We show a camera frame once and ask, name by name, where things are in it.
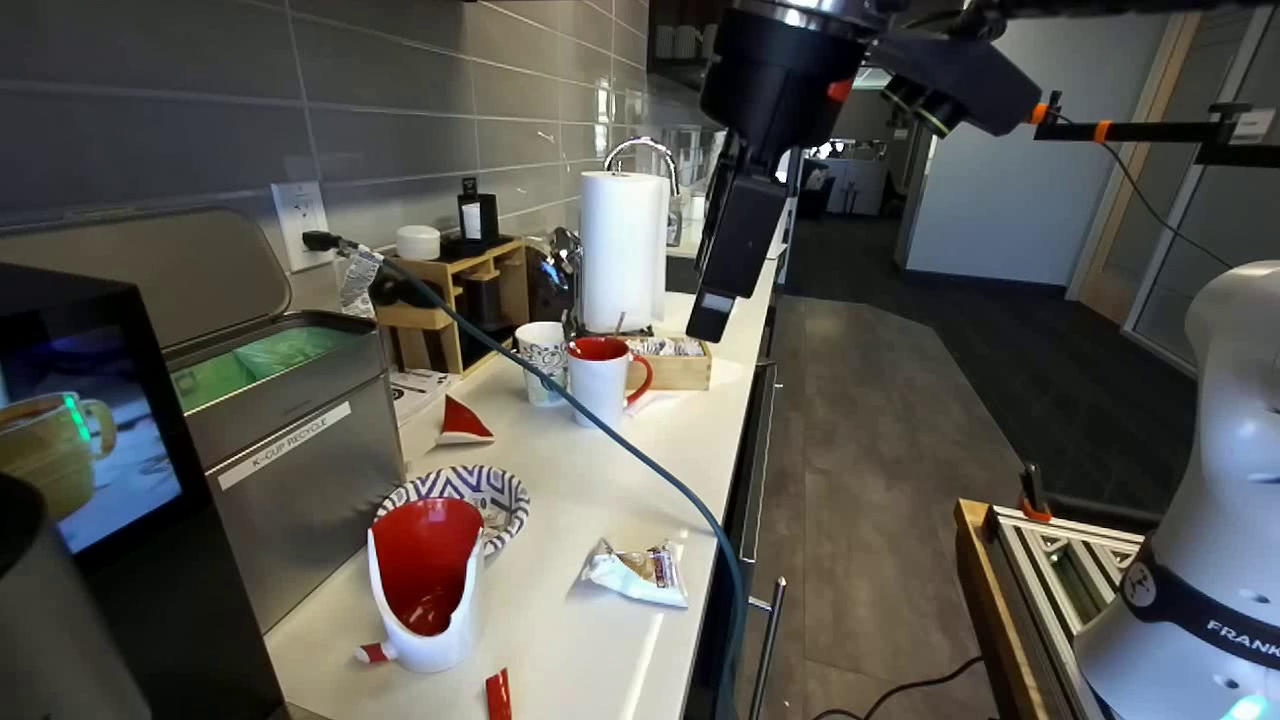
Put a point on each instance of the white paper towel roll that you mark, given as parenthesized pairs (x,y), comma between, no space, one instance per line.
(623,241)

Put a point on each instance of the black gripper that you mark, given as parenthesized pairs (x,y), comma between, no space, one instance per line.
(783,71)

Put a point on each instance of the wooden sachet holder box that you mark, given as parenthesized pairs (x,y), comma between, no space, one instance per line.
(679,362)

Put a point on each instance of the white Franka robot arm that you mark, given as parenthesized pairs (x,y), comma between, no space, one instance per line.
(1198,621)

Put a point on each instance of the aluminium frame cart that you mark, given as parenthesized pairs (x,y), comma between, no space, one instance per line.
(1029,589)

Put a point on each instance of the red white mug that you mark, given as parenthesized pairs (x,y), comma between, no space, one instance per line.
(605,377)

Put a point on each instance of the red white broken pitcher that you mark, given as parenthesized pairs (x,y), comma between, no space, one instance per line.
(424,581)

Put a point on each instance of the white wall outlet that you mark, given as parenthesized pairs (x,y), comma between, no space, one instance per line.
(299,212)

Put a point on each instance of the red white ceramic shard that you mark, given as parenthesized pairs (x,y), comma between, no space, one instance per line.
(463,424)

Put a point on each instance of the small white jar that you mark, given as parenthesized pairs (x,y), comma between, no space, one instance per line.
(419,241)

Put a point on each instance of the white patterned paper cup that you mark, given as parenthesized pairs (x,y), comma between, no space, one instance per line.
(543,345)

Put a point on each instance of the black camera tripod arm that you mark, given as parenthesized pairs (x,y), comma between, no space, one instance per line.
(1230,133)

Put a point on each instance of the wooden shelf organizer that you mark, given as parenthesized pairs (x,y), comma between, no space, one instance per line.
(480,284)

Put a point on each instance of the red sachet on counter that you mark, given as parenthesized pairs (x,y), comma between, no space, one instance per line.
(497,692)

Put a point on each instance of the blue white patterned bowl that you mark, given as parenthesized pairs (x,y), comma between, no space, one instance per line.
(494,493)

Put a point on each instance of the crumpled white sachet wrappers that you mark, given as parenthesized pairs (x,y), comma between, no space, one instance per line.
(646,576)

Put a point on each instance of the dark glass bottle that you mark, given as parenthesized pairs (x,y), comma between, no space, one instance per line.
(479,212)

